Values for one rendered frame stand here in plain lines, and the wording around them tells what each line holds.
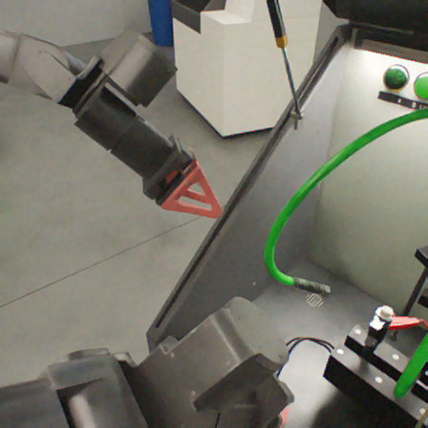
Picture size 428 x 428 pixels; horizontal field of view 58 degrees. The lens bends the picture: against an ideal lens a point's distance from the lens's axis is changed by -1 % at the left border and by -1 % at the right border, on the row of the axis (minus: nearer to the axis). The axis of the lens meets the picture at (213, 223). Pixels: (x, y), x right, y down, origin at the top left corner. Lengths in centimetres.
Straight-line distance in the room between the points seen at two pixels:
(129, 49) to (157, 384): 34
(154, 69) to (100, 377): 32
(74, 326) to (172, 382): 187
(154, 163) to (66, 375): 28
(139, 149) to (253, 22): 292
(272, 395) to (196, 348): 13
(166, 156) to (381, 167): 57
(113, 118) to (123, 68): 5
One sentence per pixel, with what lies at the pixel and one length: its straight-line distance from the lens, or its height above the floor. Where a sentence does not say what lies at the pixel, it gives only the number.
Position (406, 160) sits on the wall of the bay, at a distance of 89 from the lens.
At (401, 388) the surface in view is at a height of 118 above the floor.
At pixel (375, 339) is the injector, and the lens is 75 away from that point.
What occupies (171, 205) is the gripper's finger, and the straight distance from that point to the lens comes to 47.
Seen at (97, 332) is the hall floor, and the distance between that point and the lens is 207.
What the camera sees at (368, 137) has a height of 140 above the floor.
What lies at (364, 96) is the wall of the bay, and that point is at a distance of 89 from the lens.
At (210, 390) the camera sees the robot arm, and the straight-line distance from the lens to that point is 26.
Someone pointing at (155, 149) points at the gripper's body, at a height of 141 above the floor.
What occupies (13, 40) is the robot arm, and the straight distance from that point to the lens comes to 51.
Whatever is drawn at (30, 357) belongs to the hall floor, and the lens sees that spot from 209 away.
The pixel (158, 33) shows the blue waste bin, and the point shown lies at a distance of 665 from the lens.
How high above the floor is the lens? 162
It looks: 39 degrees down
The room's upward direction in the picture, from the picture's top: straight up
